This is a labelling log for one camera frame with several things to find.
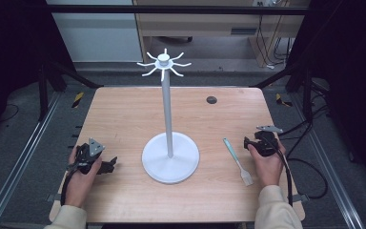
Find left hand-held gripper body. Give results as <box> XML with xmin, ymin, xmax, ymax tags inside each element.
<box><xmin>74</xmin><ymin>136</ymin><xmax>107</xmax><ymax>176</ymax></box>

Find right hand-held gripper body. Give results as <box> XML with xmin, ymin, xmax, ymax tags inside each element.
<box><xmin>250</xmin><ymin>124</ymin><xmax>284</xmax><ymax>157</ymax></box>

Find teal handled silicone brush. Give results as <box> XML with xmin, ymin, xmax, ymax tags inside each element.
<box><xmin>222</xmin><ymin>136</ymin><xmax>254</xmax><ymax>187</ymax></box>

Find white hook stand rack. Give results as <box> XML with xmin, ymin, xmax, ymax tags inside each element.
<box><xmin>135</xmin><ymin>48</ymin><xmax>201</xmax><ymax>185</ymax></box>

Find person's right hand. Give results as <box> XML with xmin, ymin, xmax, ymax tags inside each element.
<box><xmin>247</xmin><ymin>140</ymin><xmax>288</xmax><ymax>191</ymax></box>

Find person's left hand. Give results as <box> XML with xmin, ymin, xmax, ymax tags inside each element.
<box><xmin>64</xmin><ymin>145</ymin><xmax>103</xmax><ymax>210</ymax></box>

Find black metal stand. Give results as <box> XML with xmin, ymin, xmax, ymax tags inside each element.
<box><xmin>250</xmin><ymin>60</ymin><xmax>316</xmax><ymax>123</ymax></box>
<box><xmin>37</xmin><ymin>60</ymin><xmax>105</xmax><ymax>122</ymax></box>

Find black curtain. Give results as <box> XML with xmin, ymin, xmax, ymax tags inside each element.
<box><xmin>0</xmin><ymin>0</ymin><xmax>77</xmax><ymax>151</ymax></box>
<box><xmin>285</xmin><ymin>0</ymin><xmax>366</xmax><ymax>185</ymax></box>

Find white cabinet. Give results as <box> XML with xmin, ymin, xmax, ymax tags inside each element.
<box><xmin>46</xmin><ymin>0</ymin><xmax>144</xmax><ymax>63</ymax></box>

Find light wooden desk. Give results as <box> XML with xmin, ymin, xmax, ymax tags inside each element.
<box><xmin>132</xmin><ymin>0</ymin><xmax>311</xmax><ymax>69</ymax></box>

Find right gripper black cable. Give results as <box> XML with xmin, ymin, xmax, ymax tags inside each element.
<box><xmin>266</xmin><ymin>138</ymin><xmax>295</xmax><ymax>208</ymax></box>

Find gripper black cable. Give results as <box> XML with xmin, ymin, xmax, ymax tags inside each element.
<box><xmin>266</xmin><ymin>138</ymin><xmax>295</xmax><ymax>208</ymax></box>
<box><xmin>59</xmin><ymin>163</ymin><xmax>79</xmax><ymax>207</ymax></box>

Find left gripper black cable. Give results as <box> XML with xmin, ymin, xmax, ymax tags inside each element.
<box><xmin>59</xmin><ymin>163</ymin><xmax>79</xmax><ymax>207</ymax></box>

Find black floor cable bundle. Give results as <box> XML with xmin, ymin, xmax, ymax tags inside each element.
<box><xmin>278</xmin><ymin>103</ymin><xmax>331</xmax><ymax>200</ymax></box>

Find aluminium floor rail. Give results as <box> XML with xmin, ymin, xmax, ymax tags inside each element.
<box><xmin>0</xmin><ymin>91</ymin><xmax>62</xmax><ymax>229</ymax></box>
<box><xmin>289</xmin><ymin>92</ymin><xmax>366</xmax><ymax>229</ymax></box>

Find hanging black desk cables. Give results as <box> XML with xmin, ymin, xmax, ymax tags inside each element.
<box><xmin>254</xmin><ymin>13</ymin><xmax>295</xmax><ymax>71</ymax></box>

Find black frame crossbar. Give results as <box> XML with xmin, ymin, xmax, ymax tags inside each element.
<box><xmin>45</xmin><ymin>4</ymin><xmax>310</xmax><ymax>15</ymax></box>

